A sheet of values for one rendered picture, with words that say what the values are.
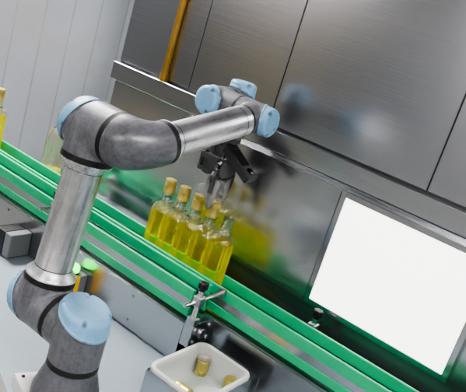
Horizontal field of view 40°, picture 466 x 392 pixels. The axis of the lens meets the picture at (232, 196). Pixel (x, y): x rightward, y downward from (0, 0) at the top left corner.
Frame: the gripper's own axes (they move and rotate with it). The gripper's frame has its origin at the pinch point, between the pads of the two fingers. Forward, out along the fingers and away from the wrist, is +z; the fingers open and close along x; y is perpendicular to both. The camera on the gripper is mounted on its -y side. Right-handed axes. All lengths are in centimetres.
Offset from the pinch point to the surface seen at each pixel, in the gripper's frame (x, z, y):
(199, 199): 1.3, 0.3, 4.7
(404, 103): -15, -43, -36
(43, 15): -153, -5, 289
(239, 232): -12.0, 8.6, -3.2
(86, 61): -190, 21, 276
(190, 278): 6.3, 20.7, -3.5
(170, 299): 13.7, 25.1, -4.3
